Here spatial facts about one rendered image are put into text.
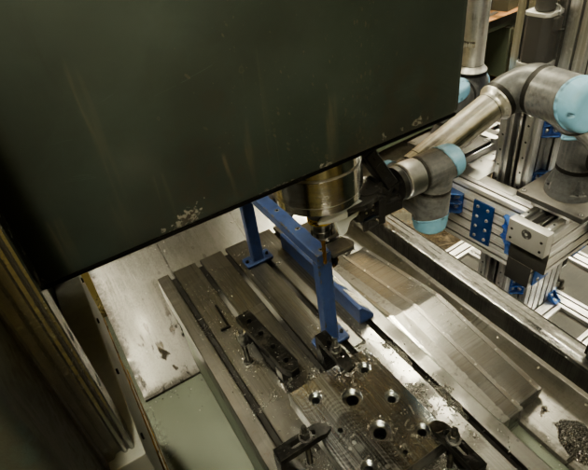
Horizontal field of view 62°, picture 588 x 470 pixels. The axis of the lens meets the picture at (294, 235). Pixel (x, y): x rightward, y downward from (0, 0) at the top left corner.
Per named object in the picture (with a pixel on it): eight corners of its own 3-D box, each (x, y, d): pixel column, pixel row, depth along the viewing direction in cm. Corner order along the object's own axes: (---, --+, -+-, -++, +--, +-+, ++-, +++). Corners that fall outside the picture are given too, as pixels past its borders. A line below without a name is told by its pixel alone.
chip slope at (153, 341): (296, 227, 228) (288, 179, 212) (395, 315, 178) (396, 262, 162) (108, 313, 196) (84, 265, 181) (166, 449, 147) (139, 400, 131)
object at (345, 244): (344, 236, 123) (344, 234, 123) (357, 246, 119) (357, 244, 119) (322, 247, 121) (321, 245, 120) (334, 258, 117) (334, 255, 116)
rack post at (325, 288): (339, 325, 140) (332, 246, 122) (350, 338, 137) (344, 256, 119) (310, 342, 137) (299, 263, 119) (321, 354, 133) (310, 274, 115)
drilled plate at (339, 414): (367, 359, 125) (366, 346, 122) (451, 448, 105) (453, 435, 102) (290, 406, 117) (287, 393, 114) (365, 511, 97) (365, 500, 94)
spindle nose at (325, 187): (262, 184, 92) (252, 125, 85) (341, 161, 95) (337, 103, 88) (289, 229, 79) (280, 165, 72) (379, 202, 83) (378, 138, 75)
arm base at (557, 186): (561, 172, 164) (567, 146, 158) (607, 190, 153) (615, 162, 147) (533, 190, 158) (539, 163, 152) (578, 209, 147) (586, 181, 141)
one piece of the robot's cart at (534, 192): (568, 172, 175) (572, 156, 171) (633, 196, 159) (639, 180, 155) (503, 212, 161) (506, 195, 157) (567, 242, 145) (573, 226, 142)
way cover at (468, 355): (359, 255, 206) (357, 225, 196) (548, 411, 142) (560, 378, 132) (299, 286, 196) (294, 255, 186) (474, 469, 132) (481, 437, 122)
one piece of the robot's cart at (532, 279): (565, 232, 187) (570, 214, 182) (591, 244, 180) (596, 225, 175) (503, 275, 173) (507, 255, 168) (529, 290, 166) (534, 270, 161)
